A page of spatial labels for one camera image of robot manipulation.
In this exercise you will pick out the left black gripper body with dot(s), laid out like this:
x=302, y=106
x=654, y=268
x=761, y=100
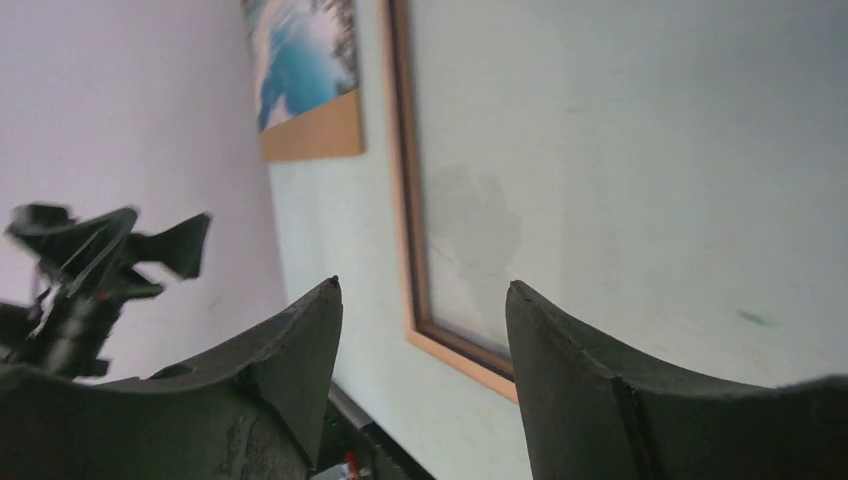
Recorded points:
x=93, y=299

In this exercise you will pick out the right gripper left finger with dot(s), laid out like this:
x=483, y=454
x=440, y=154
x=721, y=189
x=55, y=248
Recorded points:
x=251, y=407

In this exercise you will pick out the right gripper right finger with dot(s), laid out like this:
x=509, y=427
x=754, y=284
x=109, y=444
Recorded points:
x=593, y=407

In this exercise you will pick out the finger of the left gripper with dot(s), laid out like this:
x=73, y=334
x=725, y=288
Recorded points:
x=56, y=239
x=179, y=248

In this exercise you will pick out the landscape photo print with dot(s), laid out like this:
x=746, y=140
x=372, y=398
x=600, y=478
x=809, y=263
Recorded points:
x=303, y=55

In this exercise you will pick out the clear acrylic sheet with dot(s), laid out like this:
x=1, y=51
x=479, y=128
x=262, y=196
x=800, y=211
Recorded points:
x=673, y=173

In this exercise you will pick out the wooden picture frame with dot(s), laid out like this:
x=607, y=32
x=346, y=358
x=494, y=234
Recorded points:
x=483, y=366

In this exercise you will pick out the brown cardboard backing board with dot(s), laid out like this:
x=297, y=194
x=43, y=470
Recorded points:
x=335, y=129

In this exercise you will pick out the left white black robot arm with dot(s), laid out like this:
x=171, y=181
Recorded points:
x=65, y=354

